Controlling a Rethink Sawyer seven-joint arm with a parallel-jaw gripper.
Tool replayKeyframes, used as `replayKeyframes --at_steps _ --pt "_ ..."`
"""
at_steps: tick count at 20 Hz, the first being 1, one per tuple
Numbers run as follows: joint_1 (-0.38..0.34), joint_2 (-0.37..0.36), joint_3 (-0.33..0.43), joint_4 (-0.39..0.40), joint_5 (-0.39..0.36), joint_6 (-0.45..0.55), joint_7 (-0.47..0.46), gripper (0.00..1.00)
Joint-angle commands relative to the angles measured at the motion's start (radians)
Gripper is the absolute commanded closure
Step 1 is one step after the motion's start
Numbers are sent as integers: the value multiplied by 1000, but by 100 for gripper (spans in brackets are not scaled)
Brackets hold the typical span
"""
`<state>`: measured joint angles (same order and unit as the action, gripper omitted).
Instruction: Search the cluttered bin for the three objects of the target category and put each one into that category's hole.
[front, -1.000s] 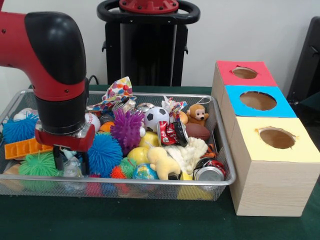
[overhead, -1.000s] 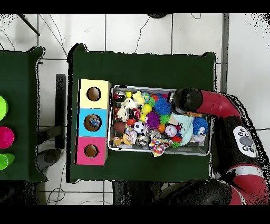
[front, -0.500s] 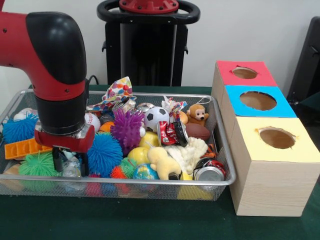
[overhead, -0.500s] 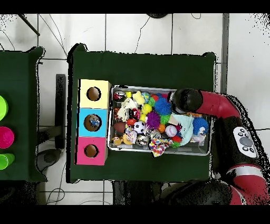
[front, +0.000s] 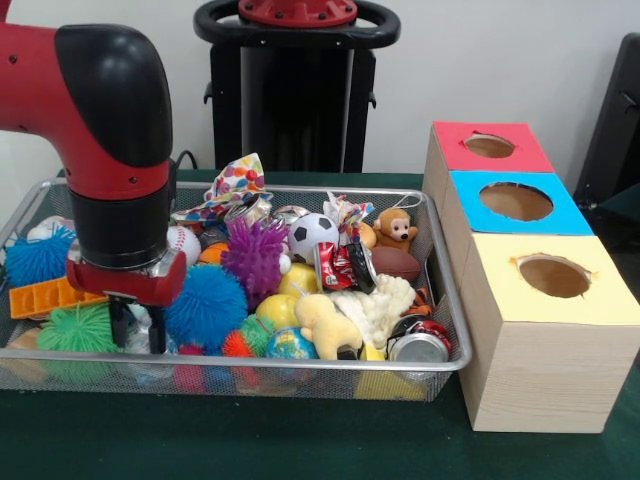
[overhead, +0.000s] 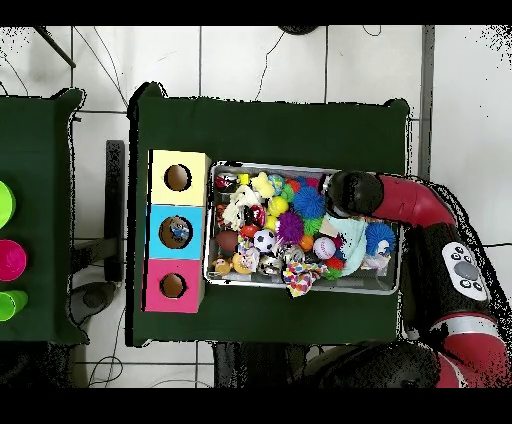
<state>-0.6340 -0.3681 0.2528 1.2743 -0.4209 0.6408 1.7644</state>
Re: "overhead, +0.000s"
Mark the plain wooden block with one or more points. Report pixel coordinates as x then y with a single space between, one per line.
327 228

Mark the white baseball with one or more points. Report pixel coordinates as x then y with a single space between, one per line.
324 248

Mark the crushed clear plastic bottle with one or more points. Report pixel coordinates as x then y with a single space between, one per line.
178 231

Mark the colourful dotted cloth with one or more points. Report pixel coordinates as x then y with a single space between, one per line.
302 278

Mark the light teal cloth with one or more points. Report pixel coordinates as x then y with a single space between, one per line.
352 240

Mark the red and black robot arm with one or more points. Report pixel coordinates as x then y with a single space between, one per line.
416 204

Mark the wooden box with three holes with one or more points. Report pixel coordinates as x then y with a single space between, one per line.
180 198

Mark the yellow plush animal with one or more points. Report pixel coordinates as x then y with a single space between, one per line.
262 185

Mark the small soccer ball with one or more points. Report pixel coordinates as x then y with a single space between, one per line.
264 240

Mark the purple spiky ball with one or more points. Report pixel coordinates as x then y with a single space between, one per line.
290 228

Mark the brown monkey plush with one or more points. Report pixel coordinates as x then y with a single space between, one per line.
222 266

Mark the dark green tablecloth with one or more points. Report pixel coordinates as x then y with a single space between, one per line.
36 140
260 132

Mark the dark grey oval base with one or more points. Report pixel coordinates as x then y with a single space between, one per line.
92 300

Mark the black round base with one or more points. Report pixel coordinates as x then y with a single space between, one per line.
298 30

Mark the pink plastic cup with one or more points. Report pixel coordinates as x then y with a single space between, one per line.
12 260

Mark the bright green plastic cup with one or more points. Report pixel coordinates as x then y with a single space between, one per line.
6 204
12 304

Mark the black slanted rod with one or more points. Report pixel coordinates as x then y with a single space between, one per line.
55 47

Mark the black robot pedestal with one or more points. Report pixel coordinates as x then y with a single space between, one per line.
248 368

